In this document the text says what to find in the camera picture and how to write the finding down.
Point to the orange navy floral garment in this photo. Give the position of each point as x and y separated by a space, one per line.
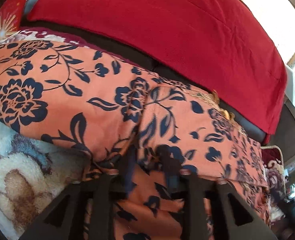
134 106

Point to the floral plush bed blanket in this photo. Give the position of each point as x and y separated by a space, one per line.
20 169

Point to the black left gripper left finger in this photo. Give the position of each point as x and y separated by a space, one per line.
81 211

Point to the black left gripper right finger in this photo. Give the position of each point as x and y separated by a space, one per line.
231 216

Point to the red blanket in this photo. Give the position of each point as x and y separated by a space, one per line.
218 44

